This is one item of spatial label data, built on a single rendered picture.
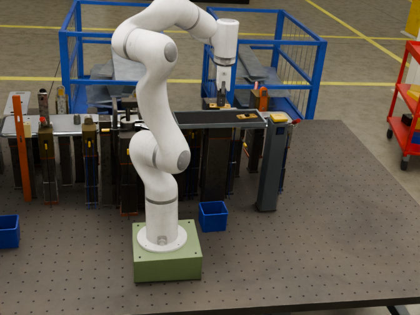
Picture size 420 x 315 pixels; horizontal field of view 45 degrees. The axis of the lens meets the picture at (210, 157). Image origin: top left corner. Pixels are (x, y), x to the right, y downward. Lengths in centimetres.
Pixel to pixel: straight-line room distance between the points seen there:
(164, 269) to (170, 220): 18
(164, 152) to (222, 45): 49
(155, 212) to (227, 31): 71
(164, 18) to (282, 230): 108
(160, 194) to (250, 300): 50
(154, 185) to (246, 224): 59
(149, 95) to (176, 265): 64
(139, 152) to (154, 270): 44
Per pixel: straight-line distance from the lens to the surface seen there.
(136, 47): 155
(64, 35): 407
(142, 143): 175
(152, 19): 161
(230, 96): 423
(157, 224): 186
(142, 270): 188
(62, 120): 241
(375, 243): 230
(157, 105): 163
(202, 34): 178
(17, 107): 218
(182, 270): 190
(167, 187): 179
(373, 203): 258
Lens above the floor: 199
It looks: 28 degrees down
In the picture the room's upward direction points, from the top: 5 degrees clockwise
